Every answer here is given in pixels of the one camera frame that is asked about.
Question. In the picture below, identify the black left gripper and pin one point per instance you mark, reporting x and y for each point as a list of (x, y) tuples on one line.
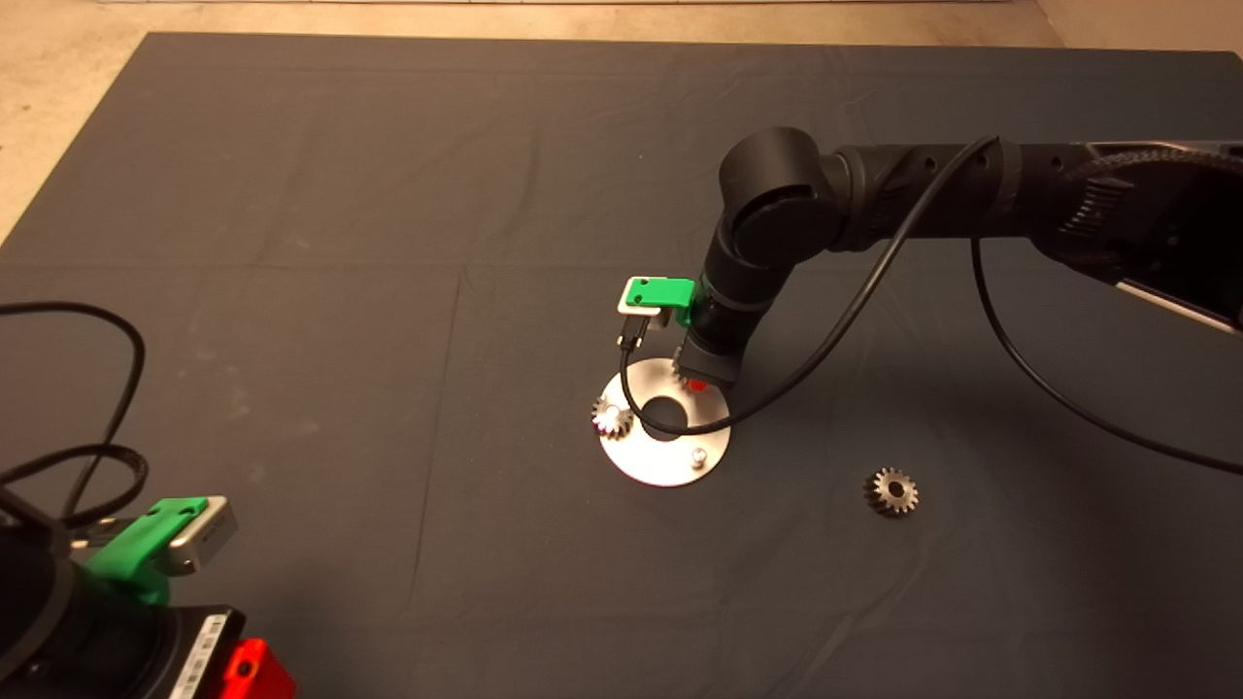
[(184, 655)]

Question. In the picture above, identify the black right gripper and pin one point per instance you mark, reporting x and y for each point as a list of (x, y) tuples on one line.
[(711, 357)]

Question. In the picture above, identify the steel planetary gear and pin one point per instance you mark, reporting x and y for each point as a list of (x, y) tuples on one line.
[(677, 369), (879, 497), (612, 419)]

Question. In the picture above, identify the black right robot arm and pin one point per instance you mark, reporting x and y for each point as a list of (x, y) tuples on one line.
[(971, 189)]

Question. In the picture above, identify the round metal carrier plate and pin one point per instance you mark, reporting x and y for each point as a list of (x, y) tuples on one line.
[(670, 466)]

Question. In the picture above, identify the dark grey table cloth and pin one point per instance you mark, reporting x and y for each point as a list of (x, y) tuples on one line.
[(388, 146)]

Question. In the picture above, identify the green right camera mount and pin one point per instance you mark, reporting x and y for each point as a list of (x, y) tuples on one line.
[(668, 291)]

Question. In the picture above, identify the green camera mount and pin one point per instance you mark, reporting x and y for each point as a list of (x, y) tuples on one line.
[(668, 291), (136, 539)]

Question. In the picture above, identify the silver right camera box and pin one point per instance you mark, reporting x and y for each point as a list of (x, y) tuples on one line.
[(631, 306)]

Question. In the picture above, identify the silver camera box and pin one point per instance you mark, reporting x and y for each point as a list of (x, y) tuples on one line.
[(631, 306), (212, 532)]

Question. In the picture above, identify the silver left camera box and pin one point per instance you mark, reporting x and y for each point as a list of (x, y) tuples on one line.
[(212, 532)]

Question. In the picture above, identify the green left camera mount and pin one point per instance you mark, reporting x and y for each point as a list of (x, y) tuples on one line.
[(136, 539)]

